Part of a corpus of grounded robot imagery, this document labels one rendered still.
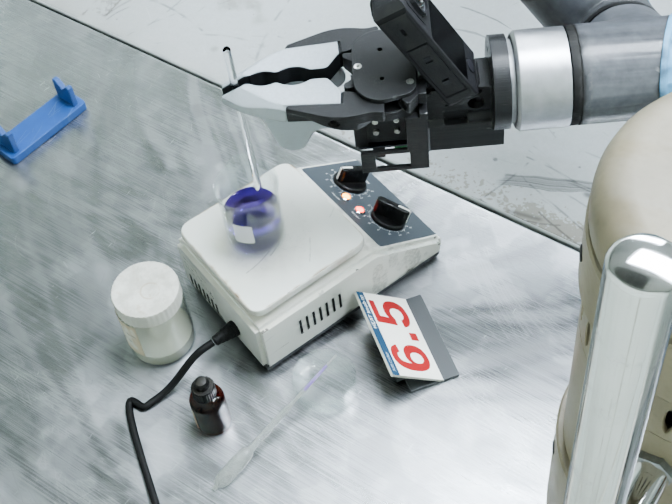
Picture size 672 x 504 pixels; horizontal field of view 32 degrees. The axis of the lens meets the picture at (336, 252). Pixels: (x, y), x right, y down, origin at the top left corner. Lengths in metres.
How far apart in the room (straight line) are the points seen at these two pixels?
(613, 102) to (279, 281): 0.31
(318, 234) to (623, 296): 0.80
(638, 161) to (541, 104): 0.52
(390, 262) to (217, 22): 0.41
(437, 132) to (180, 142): 0.38
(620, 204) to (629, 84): 0.53
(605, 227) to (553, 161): 0.82
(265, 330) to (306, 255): 0.07
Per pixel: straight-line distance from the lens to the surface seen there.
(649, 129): 0.37
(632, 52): 0.89
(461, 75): 0.87
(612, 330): 0.23
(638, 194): 0.36
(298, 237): 1.01
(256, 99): 0.88
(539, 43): 0.88
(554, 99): 0.88
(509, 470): 0.99
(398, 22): 0.82
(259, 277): 0.99
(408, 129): 0.88
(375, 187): 1.11
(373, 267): 1.03
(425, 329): 1.05
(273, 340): 1.00
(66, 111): 1.27
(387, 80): 0.87
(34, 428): 1.07
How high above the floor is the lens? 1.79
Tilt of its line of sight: 53 degrees down
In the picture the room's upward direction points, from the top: 8 degrees counter-clockwise
